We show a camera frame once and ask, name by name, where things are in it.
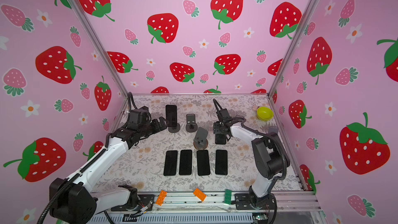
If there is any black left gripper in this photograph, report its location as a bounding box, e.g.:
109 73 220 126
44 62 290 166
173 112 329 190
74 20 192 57
139 117 169 140

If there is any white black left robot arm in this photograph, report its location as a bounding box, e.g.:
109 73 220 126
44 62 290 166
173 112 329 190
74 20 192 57
37 117 167 224

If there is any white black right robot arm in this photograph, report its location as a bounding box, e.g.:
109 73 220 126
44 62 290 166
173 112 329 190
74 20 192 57
213 120 290 209

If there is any round wooden phone stand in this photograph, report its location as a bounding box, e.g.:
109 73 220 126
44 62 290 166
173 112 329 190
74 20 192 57
193 127 208 150

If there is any grey stand rear middle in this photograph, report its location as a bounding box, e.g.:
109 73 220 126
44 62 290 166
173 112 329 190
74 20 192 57
186 114 198 133

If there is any grey stand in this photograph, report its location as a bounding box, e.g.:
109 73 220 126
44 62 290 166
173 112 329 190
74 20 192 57
186 114 198 133
268 126 279 134
168 123 180 133

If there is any grey stand rear left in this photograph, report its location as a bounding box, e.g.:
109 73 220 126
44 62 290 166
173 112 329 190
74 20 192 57
168 123 180 133

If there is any grey stand far right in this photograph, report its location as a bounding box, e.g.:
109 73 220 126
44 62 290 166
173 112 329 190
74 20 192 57
268 126 279 134

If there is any lime green plastic bowl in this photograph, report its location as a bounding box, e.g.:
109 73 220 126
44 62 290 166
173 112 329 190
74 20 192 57
256 107 274 121

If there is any green brick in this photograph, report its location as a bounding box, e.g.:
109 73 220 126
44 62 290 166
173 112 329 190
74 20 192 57
224 189 232 205

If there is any orange brick middle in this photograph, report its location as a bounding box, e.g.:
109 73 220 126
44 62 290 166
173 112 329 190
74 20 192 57
193 188 207 202

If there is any orange brick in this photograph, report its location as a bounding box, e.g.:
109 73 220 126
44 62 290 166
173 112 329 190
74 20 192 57
155 190 167 206
193 188 207 202

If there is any orange brick left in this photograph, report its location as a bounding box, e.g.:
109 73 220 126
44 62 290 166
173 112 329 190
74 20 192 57
155 190 167 206

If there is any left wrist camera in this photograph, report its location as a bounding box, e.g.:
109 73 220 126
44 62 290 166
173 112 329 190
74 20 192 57
127 108 151 124

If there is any aluminium front rail base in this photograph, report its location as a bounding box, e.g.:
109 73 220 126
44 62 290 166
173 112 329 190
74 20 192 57
89 191 327 224

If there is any aluminium corner post left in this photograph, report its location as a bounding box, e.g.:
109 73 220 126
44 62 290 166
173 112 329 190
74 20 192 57
68 0 128 98

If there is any aluminium corner post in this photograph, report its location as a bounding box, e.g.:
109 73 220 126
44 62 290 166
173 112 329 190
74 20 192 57
68 0 128 98
267 0 320 99

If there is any aluminium corner post right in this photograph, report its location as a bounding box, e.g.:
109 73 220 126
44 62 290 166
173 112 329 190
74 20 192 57
267 0 320 99

